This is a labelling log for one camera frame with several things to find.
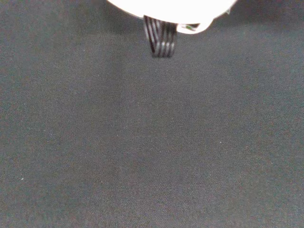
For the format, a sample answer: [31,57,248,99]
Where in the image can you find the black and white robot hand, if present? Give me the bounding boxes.
[105,0,238,58]

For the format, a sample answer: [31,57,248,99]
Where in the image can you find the black bench cloth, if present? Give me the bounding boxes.
[0,0,304,228]

